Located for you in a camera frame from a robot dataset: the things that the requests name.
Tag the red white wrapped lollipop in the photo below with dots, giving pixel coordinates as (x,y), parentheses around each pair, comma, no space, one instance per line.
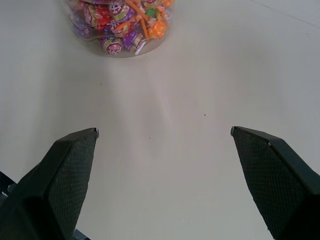
(120,29)
(112,47)

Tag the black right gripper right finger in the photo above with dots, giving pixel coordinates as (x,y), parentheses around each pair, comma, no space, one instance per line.
(275,180)

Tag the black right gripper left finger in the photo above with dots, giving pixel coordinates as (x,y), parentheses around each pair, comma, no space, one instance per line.
(50,185)

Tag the green candy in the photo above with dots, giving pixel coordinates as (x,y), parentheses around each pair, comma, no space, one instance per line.
(150,12)

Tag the purple wrapped lollipop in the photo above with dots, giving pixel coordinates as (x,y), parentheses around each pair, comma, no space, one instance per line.
(132,41)
(81,28)
(121,10)

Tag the clear plastic lollipop jar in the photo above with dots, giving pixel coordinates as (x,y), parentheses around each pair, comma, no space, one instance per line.
(93,47)

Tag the orange wrapped lollipop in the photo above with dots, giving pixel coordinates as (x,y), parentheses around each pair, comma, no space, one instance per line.
(166,3)
(156,28)

